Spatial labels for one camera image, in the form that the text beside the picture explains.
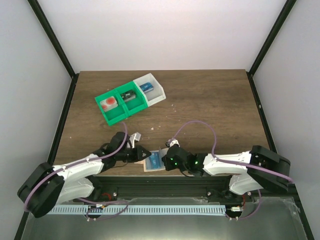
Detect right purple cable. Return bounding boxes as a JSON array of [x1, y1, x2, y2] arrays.
[[169, 120, 295, 184]]

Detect white red card stack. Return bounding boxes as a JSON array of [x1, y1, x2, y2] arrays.
[[99, 96, 118, 112]]

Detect white plastic bin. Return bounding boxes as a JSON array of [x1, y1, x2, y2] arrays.
[[133, 73, 167, 107]]

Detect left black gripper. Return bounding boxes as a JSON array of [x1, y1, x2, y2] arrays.
[[116, 145, 152, 163]]

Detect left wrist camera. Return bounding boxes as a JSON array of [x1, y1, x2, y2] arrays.
[[127, 132, 141, 149]]

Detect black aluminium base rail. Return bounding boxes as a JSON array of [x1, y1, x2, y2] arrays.
[[74, 174, 296, 204]]

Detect green plastic bin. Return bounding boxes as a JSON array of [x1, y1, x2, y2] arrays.
[[114, 81, 148, 116], [94, 89, 129, 126]]

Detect left black frame post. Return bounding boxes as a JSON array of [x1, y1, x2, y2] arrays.
[[26, 0, 77, 79]]

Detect light blue slotted cable duct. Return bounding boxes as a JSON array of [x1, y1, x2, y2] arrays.
[[49, 204, 226, 216]]

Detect black card stack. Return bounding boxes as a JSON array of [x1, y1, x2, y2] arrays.
[[120, 89, 137, 103]]

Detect blue credit card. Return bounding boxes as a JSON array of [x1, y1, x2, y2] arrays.
[[144, 151, 161, 172]]

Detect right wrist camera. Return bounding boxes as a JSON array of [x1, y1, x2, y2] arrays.
[[165, 138, 180, 148]]

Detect black frame post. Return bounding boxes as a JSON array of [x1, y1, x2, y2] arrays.
[[248, 0, 298, 75], [26, 0, 77, 79]]

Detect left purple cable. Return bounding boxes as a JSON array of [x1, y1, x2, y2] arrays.
[[23, 121, 129, 213]]

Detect left green plastic bin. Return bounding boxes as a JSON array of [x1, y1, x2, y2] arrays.
[[94, 89, 129, 126]]

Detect blue card stack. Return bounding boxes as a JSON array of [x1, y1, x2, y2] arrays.
[[139, 82, 154, 93]]

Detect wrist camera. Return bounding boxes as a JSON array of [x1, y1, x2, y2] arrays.
[[127, 132, 141, 149], [165, 138, 180, 148]]

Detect middle green plastic bin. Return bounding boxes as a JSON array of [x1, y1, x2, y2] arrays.
[[114, 81, 148, 116]]

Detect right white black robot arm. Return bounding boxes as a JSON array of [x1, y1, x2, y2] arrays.
[[161, 143, 293, 202]]

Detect right black frame post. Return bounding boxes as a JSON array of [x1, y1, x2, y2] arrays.
[[248, 0, 298, 75]]

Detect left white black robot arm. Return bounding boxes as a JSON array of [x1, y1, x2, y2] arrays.
[[17, 131, 151, 218]]

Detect purple cable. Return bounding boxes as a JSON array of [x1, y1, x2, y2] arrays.
[[169, 120, 295, 184], [23, 121, 129, 213]]

